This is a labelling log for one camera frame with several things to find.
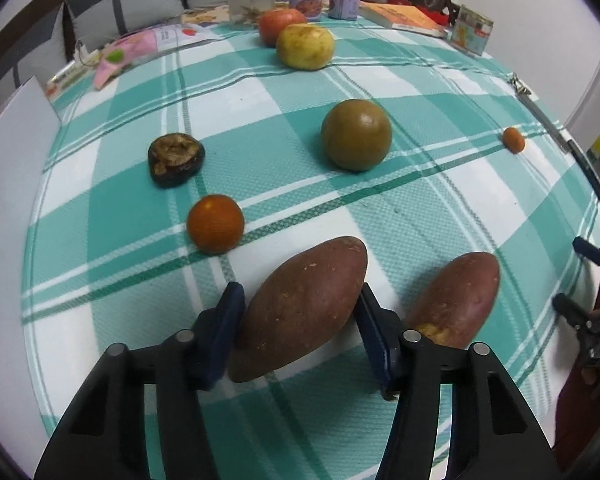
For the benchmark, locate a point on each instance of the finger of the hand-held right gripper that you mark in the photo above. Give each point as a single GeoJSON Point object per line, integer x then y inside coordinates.
{"type": "Point", "coordinates": [592, 252]}
{"type": "Point", "coordinates": [572, 310]}

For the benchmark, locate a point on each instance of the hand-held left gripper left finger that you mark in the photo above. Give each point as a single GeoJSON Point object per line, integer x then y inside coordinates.
{"type": "Point", "coordinates": [225, 332]}

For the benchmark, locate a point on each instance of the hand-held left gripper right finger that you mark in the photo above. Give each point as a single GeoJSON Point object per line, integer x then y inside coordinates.
{"type": "Point", "coordinates": [377, 347]}

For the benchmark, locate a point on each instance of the large reddish sweet potato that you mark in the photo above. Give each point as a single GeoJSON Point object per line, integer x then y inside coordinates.
{"type": "Point", "coordinates": [300, 305]}

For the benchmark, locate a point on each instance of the person's right hand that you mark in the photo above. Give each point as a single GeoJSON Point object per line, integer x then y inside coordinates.
{"type": "Point", "coordinates": [594, 377]}

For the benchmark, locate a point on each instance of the small reddish sweet potato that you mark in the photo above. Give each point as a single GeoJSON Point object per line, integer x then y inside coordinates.
{"type": "Point", "coordinates": [457, 297]}

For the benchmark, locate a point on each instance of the orange tangerine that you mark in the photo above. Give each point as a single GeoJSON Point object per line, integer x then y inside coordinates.
{"type": "Point", "coordinates": [215, 224]}

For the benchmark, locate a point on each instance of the metal edge bar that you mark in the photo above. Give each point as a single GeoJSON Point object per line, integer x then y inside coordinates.
{"type": "Point", "coordinates": [565, 140]}

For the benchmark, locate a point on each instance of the tiny orange kumquat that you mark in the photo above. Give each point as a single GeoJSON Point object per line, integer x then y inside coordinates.
{"type": "Point", "coordinates": [514, 140]}

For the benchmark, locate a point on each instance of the metal clip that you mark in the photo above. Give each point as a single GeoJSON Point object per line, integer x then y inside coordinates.
{"type": "Point", "coordinates": [520, 85]}

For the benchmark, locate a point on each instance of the green-brown round fruit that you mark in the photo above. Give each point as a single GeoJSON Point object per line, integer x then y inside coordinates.
{"type": "Point", "coordinates": [356, 135]}

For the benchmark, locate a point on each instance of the small printed carton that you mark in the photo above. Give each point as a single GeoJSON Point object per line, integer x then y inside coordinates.
{"type": "Point", "coordinates": [472, 30]}

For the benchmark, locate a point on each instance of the red cloth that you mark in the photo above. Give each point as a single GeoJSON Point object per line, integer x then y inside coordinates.
{"type": "Point", "coordinates": [432, 10]}

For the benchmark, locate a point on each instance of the pink snack packet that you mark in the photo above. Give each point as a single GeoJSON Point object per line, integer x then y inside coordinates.
{"type": "Point", "coordinates": [125, 57]}

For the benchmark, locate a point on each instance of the yellow round fruit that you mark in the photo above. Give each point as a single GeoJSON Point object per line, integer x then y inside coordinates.
{"type": "Point", "coordinates": [305, 47]}

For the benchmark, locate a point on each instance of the white board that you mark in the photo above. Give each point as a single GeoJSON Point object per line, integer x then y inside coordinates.
{"type": "Point", "coordinates": [20, 115]}

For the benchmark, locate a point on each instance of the white leaflet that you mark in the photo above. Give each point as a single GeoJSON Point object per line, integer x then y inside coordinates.
{"type": "Point", "coordinates": [185, 36]}

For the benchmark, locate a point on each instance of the orange book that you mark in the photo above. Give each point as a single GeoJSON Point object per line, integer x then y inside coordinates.
{"type": "Point", "coordinates": [405, 17]}

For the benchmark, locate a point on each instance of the red round fruit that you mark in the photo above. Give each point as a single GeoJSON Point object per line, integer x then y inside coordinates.
{"type": "Point", "coordinates": [272, 24]}

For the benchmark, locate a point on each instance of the colourful printed mat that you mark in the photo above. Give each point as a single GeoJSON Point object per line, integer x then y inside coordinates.
{"type": "Point", "coordinates": [205, 14]}

